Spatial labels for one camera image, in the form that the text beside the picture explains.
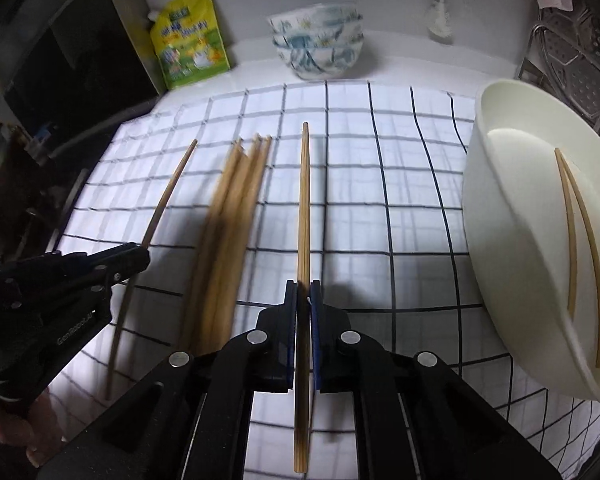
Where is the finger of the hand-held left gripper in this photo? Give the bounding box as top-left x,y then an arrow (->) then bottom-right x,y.
0,252 -> 94,287
5,242 -> 151,312

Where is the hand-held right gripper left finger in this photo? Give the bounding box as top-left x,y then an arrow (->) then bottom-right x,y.
37,280 -> 299,480

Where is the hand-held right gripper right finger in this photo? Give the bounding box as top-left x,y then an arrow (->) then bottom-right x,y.
310,280 -> 562,480

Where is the pile of wooden chopsticks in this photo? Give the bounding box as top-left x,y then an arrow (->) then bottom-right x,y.
182,132 -> 273,361

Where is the large white basin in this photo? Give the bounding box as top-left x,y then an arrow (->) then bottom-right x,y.
461,78 -> 600,403

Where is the person's left hand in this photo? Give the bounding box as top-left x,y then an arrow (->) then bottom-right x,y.
0,389 -> 65,462

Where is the white black checked cloth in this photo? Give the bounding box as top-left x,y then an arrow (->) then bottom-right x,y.
45,80 -> 600,480

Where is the black glossy appliance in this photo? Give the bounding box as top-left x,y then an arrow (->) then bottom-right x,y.
0,0 -> 162,131

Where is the yellow green refill pouch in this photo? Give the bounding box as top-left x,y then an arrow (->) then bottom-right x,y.
149,0 -> 232,92

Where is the blue patterned ceramic bowl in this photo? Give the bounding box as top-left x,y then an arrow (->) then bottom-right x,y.
271,25 -> 365,50
274,35 -> 365,81
266,3 -> 365,36

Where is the white bottle brush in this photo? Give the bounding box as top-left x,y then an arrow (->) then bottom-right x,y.
426,0 -> 457,45

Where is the stainless steel dish rack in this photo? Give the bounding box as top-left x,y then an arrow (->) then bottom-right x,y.
516,22 -> 600,141

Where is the metal steamer basket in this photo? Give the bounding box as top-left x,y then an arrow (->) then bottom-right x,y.
532,7 -> 600,133

